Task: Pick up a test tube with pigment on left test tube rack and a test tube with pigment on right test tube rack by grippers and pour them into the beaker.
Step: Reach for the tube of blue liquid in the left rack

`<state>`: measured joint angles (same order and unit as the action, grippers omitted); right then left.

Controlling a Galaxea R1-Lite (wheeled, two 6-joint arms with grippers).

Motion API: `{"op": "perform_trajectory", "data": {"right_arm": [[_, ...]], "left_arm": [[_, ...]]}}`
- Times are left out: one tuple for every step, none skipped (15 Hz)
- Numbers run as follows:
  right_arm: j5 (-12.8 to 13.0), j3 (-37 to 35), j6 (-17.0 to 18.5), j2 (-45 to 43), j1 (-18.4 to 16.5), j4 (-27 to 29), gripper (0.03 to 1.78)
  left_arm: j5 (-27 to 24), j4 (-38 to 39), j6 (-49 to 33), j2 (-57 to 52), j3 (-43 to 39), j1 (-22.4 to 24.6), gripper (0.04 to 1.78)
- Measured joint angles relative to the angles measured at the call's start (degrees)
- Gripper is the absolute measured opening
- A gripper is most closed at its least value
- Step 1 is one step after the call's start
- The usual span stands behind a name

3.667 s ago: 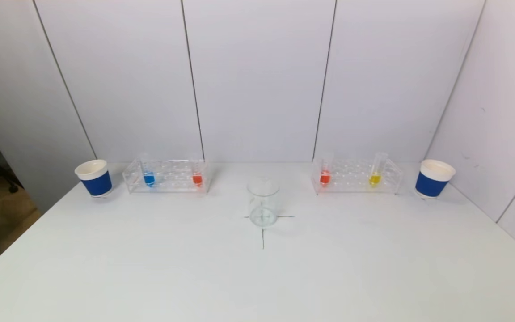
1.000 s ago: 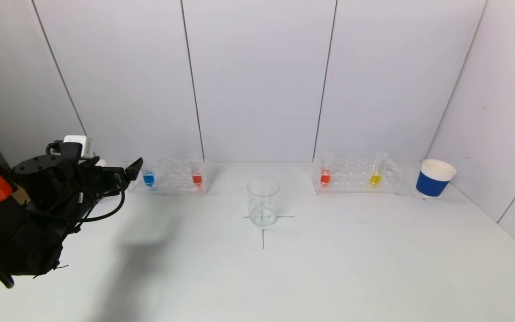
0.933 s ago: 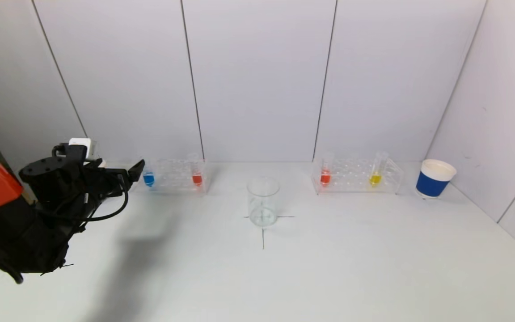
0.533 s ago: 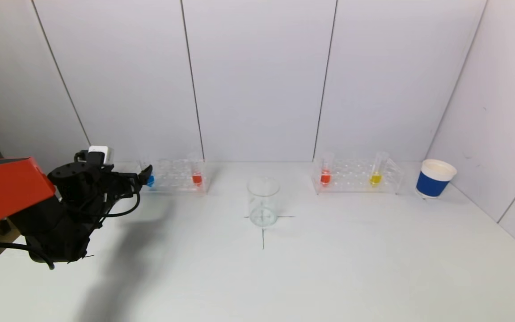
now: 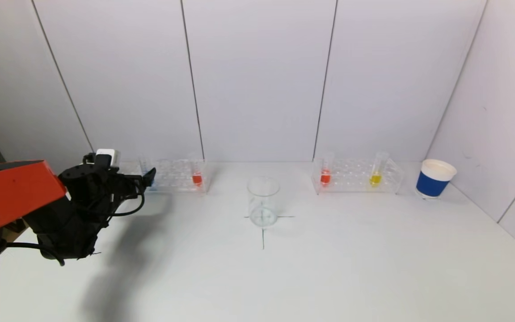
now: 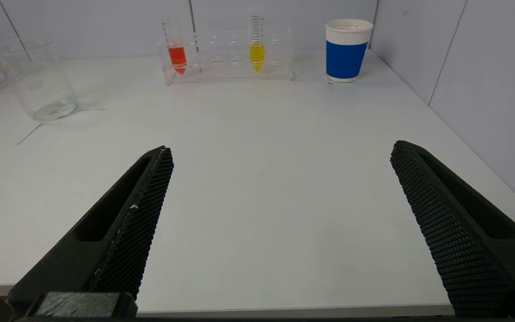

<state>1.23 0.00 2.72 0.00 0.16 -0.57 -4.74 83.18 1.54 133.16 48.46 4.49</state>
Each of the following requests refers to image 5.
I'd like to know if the test tube with orange pigment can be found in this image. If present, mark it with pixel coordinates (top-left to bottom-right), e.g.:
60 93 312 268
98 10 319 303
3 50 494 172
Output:
320 152 334 186
191 154 204 187

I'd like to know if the clear acrylic test tube rack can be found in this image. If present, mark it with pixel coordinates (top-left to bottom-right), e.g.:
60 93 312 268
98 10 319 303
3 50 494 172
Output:
119 160 209 194

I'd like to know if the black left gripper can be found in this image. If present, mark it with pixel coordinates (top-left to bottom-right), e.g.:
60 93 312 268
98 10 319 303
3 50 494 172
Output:
116 167 156 200

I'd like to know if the paper cup with blue sleeve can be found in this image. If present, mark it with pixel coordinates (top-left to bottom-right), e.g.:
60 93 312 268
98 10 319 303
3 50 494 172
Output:
416 159 457 199

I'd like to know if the test tube with yellow pigment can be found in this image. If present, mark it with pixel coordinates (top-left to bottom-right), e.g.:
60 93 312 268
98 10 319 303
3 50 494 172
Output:
369 152 388 187

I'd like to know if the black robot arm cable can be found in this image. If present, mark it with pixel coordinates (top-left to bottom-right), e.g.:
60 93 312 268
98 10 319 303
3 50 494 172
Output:
5 190 147 267

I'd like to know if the clear graduated plastic test tube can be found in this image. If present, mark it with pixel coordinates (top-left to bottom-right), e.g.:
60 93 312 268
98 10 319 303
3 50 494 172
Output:
139 154 155 187

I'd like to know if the clear glass beaker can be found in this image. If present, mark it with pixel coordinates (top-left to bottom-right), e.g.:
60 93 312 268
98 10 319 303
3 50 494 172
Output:
247 177 280 228

